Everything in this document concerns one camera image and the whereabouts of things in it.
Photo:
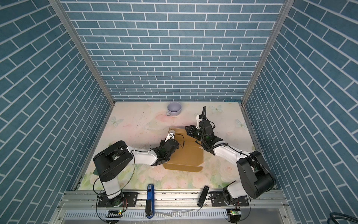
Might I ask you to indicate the aluminium front rail frame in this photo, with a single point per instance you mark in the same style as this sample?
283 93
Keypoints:
269 208

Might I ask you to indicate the blue black handheld tool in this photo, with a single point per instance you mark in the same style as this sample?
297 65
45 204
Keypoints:
149 206

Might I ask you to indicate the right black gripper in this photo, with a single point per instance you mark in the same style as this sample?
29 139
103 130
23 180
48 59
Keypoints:
190 132

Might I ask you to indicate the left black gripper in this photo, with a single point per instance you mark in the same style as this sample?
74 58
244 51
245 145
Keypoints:
162 143

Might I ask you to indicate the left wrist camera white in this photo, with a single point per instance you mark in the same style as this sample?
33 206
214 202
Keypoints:
170 135

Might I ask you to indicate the right green controller board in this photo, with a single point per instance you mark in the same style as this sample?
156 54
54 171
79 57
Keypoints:
233 212

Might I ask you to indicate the green controller board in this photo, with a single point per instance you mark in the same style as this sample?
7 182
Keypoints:
114 214
233 212

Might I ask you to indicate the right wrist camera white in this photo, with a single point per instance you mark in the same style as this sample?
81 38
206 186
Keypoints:
198 119

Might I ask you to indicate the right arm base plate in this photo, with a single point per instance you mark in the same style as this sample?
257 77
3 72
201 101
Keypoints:
222 198

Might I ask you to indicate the left green controller board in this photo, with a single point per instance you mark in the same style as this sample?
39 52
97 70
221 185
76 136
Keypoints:
114 214

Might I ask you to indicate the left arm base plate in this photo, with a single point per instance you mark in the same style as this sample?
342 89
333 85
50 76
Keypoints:
124 200

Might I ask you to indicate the lavender ceramic cup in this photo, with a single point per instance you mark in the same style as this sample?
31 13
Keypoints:
174 109

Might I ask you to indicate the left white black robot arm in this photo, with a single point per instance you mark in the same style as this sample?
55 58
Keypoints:
110 162

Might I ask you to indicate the black handheld device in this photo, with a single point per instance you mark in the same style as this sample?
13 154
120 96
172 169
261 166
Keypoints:
203 196

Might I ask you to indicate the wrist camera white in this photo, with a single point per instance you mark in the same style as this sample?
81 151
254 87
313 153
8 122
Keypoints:
198 119
170 135

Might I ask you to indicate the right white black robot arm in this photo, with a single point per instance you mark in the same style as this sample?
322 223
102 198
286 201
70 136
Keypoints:
255 177

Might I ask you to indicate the brown cardboard box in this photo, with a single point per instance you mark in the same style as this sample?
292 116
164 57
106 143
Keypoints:
189 158

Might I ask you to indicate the white slotted cable duct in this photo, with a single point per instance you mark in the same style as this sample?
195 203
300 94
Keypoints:
134 215

